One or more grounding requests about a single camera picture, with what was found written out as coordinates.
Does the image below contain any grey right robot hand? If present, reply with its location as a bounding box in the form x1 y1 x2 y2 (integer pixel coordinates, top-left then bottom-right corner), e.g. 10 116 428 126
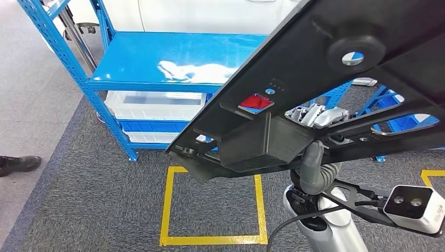
285 103 349 195

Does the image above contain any black plastic car trim part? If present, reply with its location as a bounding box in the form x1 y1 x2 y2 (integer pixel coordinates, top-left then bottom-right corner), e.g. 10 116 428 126
166 0 445 183

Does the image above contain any blue wheeled shelf rack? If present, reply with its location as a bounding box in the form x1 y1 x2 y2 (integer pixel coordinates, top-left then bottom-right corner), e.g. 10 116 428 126
354 84 445 163

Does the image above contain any blue metal shelf rack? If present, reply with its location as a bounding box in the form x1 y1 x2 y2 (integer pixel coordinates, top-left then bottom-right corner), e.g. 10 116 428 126
17 0 355 163

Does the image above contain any yellow floor tape square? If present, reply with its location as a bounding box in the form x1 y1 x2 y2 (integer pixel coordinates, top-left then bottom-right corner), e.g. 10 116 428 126
420 169 445 188
159 165 269 247

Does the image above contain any grey metal bar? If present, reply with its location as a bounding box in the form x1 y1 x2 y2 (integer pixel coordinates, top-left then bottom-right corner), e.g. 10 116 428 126
57 5 99 74

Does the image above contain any person's black shoe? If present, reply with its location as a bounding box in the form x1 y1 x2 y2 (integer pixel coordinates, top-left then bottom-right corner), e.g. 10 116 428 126
0 155 43 178

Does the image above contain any black camera cable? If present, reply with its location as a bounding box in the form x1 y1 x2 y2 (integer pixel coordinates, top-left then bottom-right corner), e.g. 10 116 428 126
266 199 387 252

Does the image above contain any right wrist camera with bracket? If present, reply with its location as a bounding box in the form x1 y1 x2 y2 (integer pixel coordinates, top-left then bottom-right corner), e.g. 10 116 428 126
321 179 445 239

